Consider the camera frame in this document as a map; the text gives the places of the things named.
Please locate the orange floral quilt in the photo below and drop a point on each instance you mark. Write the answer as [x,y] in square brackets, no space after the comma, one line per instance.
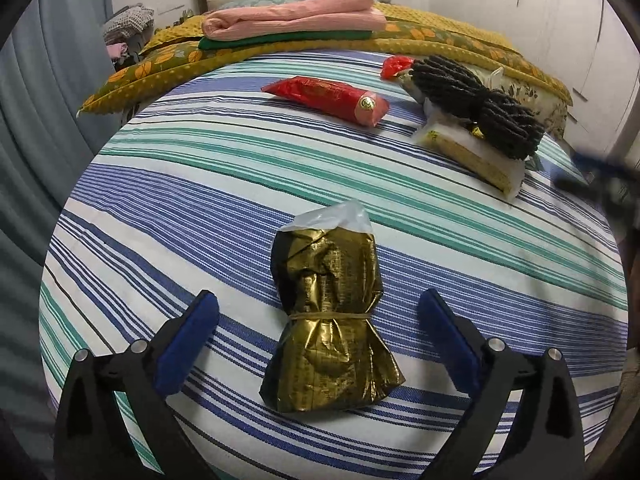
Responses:
[150,67]

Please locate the yellow blanket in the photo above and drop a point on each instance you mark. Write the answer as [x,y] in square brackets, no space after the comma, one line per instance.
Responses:
[170,32]

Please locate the pink folded blanket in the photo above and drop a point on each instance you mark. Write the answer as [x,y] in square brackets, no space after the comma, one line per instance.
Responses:
[300,15]

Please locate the leaf print bed sheet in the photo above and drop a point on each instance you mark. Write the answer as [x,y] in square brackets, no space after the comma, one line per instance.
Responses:
[545,105]

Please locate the white wardrobe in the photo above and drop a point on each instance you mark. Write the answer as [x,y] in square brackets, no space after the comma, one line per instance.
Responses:
[550,10]

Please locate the striped tablecloth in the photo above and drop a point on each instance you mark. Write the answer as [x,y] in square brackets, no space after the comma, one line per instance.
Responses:
[200,200]

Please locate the red sausage packet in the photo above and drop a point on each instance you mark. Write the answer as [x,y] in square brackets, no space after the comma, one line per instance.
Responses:
[325,96]

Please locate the gold foil packet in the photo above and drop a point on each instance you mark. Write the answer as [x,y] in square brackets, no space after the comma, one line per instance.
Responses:
[330,310]

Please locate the white yellow snack packet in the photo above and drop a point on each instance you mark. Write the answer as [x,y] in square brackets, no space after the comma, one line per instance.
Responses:
[475,160]

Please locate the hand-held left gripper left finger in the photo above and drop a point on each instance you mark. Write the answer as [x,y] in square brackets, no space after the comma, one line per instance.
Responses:
[187,345]

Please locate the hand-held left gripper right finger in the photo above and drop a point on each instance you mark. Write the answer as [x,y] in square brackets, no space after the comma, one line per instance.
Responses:
[450,345]

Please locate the red plastic bag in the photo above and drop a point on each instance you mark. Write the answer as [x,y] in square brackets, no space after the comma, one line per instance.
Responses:
[395,66]

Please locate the pink garment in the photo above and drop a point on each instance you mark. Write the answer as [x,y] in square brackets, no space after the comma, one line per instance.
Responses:
[116,51]

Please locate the grey checked clothes pile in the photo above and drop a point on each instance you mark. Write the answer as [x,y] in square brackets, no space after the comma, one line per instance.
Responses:
[127,20]

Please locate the green folded cloth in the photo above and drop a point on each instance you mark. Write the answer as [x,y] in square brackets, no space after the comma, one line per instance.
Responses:
[280,39]

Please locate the blue grey curtain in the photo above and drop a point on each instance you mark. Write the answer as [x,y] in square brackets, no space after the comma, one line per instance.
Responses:
[40,110]

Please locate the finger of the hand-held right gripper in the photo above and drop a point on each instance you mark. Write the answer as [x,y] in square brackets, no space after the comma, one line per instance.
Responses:
[600,187]
[600,166]

